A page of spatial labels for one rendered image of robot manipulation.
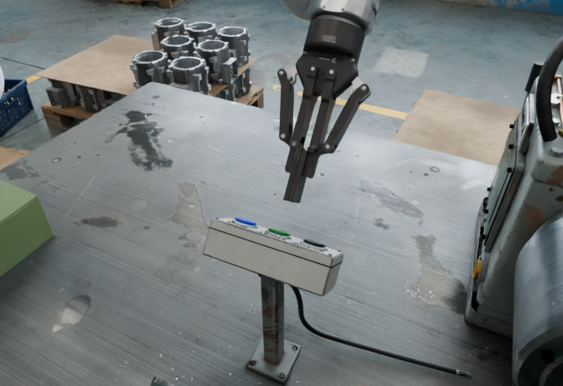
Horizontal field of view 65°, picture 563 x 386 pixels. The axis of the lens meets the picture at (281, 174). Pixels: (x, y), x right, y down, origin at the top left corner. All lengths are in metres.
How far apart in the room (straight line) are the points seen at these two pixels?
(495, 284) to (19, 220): 0.88
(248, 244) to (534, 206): 0.39
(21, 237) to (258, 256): 0.59
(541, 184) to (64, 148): 1.16
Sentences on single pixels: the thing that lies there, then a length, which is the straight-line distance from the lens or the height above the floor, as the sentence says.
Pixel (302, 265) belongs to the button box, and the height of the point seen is 1.07.
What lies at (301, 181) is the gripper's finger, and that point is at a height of 1.13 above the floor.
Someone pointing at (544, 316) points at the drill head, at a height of 1.09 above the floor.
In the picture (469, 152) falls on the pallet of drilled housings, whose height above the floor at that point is 0.15.
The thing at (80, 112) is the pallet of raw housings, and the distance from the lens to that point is 3.03.
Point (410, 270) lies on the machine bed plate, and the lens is 0.94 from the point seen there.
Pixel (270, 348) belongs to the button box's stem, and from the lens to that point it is 0.75.
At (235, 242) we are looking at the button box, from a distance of 0.58.
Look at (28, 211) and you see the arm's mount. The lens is 1.02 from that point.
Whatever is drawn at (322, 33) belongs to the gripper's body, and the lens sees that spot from 0.58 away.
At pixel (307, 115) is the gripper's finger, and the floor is 1.20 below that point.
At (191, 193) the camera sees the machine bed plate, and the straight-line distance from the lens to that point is 1.10.
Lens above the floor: 1.48
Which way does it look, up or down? 37 degrees down
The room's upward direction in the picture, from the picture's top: straight up
